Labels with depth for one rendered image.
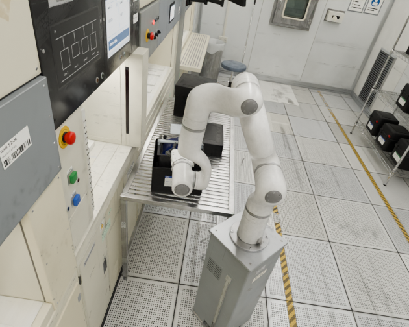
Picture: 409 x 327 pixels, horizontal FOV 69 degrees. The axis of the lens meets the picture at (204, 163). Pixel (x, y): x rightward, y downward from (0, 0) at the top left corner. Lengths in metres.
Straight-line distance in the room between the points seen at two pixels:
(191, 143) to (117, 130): 0.72
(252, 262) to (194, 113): 0.72
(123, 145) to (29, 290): 0.93
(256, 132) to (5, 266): 0.89
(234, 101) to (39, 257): 0.73
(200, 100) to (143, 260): 1.50
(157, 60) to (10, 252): 2.39
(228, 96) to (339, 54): 5.12
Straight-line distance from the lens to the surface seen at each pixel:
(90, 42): 1.06
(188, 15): 4.46
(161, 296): 2.13
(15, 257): 1.03
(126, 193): 1.62
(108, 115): 1.72
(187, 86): 2.26
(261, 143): 1.10
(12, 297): 1.23
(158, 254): 2.31
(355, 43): 6.06
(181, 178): 1.20
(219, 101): 1.00
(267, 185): 1.16
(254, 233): 1.40
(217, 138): 1.96
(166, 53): 3.03
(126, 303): 2.11
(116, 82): 1.62
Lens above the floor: 1.85
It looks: 36 degrees down
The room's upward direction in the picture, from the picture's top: 10 degrees clockwise
